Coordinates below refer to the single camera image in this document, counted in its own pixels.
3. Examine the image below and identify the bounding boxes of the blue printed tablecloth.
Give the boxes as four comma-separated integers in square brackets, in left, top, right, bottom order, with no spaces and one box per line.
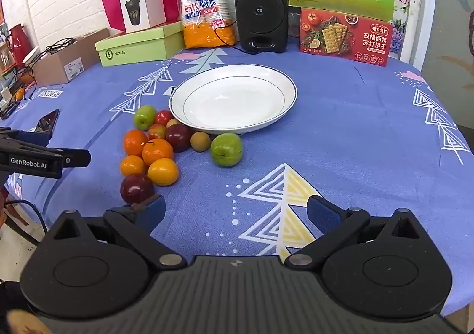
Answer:
[3,38,474,316]

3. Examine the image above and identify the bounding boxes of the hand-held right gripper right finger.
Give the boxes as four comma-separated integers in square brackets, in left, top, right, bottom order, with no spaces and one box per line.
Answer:
[284,194,431,271]

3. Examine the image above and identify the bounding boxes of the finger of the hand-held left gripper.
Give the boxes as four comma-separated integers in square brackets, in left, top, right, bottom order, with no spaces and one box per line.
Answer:
[61,149,92,169]

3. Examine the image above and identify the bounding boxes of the brown cardboard box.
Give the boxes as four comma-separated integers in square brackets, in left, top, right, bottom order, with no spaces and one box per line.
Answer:
[33,27,112,86]

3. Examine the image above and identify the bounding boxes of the orange paper cup pack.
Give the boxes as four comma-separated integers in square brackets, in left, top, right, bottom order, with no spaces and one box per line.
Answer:
[174,0,237,50]

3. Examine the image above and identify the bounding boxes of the black speaker cable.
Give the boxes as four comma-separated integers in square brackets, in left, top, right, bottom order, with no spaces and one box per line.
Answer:
[215,19,260,56]

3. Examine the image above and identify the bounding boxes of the black speaker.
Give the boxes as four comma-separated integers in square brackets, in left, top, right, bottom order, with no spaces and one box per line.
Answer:
[234,0,289,54]

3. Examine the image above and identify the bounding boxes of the small green apple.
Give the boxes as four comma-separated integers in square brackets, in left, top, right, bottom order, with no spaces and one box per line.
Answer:
[134,105,158,131]

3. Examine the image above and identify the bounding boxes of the dark red plum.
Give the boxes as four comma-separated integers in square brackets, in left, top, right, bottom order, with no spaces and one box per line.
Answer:
[165,124,192,153]
[120,173,155,205]

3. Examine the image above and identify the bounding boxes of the red cracker box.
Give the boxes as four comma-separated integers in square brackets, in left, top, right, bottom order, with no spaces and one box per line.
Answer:
[299,7,394,67]

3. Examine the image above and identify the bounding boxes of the brown round fruit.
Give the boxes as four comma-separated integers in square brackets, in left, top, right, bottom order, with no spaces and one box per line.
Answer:
[190,132,212,153]

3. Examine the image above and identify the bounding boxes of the red yellow apple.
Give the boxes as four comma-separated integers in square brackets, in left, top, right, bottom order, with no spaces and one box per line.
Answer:
[147,124,167,141]

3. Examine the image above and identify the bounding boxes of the white box with cup picture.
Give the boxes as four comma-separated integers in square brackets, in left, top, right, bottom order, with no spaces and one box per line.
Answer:
[118,0,166,34]

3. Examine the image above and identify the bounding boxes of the light green shoebox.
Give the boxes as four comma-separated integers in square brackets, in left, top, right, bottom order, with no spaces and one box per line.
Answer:
[95,21,185,67]

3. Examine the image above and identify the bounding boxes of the floral printed sheet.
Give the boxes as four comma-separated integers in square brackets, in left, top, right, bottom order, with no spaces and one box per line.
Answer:
[392,0,412,57]

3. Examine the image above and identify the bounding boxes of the yellow orange citrus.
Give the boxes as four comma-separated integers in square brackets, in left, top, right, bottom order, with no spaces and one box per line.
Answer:
[148,158,180,187]

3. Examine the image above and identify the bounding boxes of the orange tangerine with stem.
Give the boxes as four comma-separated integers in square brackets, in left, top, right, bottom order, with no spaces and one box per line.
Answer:
[142,138,174,166]

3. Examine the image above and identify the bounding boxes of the white plate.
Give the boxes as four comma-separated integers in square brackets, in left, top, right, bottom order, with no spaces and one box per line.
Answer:
[169,64,298,135]

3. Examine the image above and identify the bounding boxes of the black phone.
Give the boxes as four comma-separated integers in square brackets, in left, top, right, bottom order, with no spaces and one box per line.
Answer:
[31,109,60,135]

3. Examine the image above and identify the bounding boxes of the green plum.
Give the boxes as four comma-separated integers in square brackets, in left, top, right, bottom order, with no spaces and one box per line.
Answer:
[211,133,244,168]

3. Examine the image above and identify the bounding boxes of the small red fruit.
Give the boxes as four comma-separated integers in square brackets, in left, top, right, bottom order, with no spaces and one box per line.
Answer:
[154,110,174,126]

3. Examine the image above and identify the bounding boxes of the red kettle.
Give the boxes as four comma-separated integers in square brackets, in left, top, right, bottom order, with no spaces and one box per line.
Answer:
[7,24,33,68]

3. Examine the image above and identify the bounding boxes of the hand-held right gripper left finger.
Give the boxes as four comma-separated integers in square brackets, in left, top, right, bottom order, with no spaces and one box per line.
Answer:
[44,194,187,271]

